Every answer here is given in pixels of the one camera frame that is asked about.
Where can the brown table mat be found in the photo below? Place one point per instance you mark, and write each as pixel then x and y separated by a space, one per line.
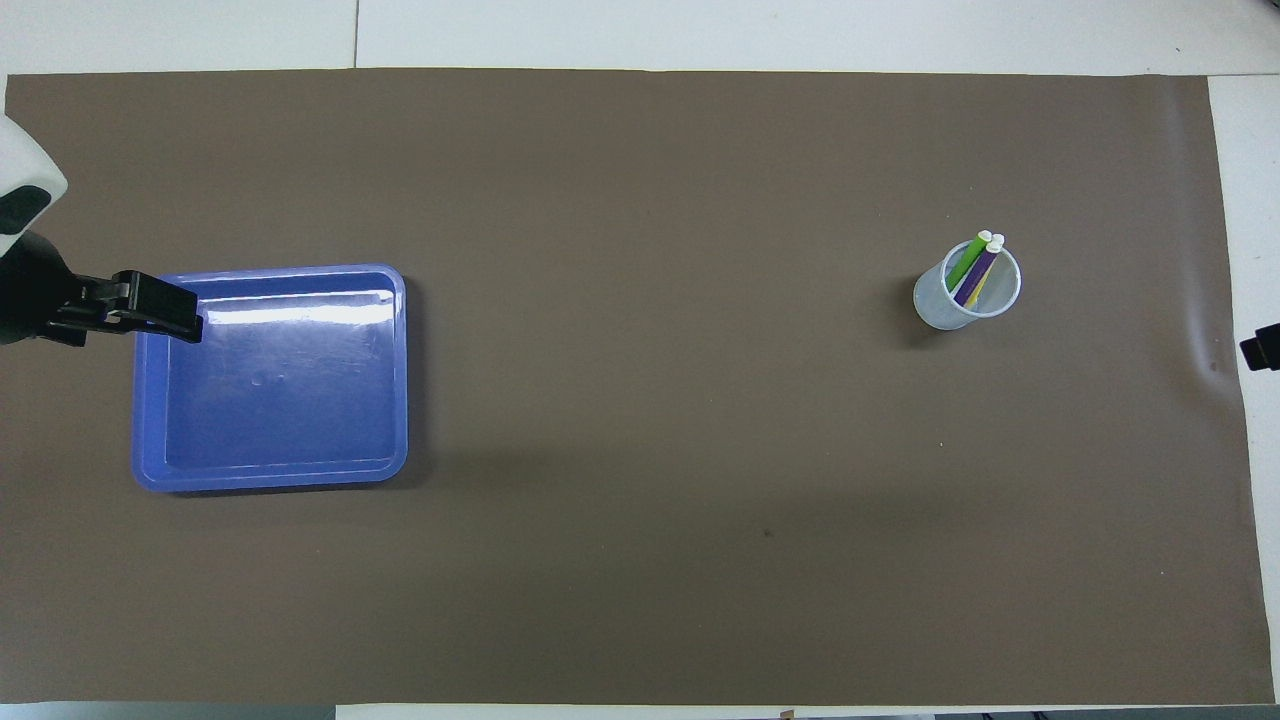
pixel 640 250

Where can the pale translucent plastic cup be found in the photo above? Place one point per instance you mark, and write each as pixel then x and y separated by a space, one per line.
pixel 932 305

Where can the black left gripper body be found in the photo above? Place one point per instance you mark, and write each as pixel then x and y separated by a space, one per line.
pixel 25 290

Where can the blue plastic tray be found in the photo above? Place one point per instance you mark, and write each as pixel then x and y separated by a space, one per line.
pixel 290 400

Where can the green marker pen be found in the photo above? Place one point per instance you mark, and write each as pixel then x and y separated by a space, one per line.
pixel 965 265

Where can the yellow marker pen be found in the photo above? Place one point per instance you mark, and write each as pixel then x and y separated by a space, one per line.
pixel 982 288

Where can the purple marker pen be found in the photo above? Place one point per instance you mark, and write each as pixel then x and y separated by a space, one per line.
pixel 978 270

